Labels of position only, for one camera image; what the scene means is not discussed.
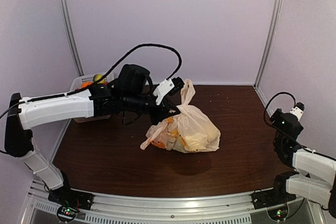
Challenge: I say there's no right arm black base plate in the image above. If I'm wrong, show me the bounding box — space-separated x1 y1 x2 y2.
251 188 297 209

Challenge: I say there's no orange toy fruit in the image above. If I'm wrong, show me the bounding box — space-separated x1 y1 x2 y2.
81 81 92 88

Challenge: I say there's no round circuit board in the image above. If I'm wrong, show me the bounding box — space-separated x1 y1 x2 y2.
267 206 289 221
56 206 78 222

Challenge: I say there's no aluminium front rail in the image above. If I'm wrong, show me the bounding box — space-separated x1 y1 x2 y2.
26 176 326 224

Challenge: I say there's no white perforated plastic basket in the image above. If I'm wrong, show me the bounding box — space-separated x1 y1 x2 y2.
70 73 116 124

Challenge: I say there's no left round circuit board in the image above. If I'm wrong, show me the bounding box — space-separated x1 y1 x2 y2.
56 206 78 222

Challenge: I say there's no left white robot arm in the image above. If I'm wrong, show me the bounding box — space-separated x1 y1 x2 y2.
4 64 184 205

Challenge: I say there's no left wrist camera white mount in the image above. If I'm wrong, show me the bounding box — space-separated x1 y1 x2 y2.
153 77 184 105

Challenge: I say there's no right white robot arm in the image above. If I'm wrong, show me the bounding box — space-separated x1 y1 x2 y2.
269 106 335 216

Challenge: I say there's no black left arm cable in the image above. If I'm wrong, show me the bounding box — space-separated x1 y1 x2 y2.
0 43 183 120

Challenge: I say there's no yellow green toy fruit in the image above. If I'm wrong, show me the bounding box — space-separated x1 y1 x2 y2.
93 74 105 83

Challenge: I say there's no right round circuit board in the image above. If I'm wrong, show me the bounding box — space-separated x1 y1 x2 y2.
267 206 289 221

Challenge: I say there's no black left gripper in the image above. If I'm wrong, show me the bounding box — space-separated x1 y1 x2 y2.
122 91 181 125

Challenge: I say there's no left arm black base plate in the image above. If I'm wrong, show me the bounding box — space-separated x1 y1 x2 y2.
48 189 94 210

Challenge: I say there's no cream printed plastic bag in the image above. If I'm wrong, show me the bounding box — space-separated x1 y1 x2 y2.
140 79 221 153

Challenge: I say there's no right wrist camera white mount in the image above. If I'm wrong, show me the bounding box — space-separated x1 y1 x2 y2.
290 102 305 117

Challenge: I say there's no right aluminium frame post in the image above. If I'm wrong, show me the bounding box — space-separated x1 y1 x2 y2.
254 0 283 90

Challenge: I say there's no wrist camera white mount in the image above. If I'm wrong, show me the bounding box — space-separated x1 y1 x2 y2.
153 77 184 105
290 102 305 117

